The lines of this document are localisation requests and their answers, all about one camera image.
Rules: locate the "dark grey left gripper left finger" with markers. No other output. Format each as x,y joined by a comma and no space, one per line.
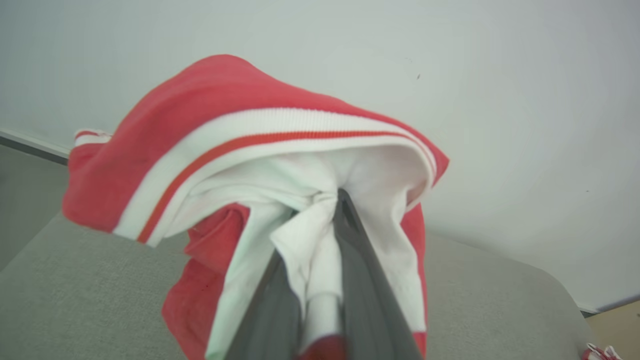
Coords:
270,320

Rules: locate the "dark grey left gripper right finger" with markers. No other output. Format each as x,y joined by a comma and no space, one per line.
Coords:
365,300

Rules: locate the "red white basketball jersey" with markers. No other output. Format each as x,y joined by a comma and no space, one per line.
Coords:
200,110

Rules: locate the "red shorts with white stripe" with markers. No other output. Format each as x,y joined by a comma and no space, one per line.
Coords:
602,353

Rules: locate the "grey fabric sofa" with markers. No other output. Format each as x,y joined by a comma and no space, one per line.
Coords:
75,300

